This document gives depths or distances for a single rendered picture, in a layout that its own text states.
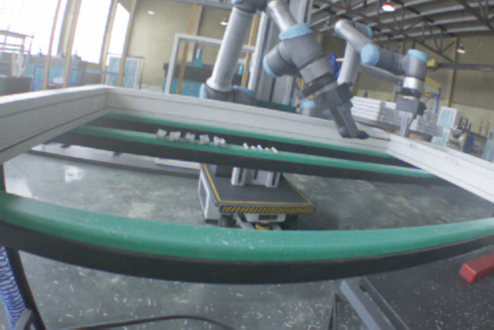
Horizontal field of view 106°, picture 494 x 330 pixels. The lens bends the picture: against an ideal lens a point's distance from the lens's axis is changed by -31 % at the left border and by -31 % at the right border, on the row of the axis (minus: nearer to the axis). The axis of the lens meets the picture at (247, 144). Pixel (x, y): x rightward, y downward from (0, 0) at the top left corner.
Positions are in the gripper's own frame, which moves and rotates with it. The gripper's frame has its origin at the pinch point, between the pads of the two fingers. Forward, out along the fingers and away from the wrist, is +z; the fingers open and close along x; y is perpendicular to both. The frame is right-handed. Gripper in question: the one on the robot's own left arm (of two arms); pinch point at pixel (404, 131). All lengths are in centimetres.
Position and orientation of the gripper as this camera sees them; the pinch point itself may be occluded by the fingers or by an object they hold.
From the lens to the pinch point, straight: 114.8
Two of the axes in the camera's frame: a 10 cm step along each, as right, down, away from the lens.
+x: -2.0, -2.4, 9.5
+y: 9.6, 1.3, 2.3
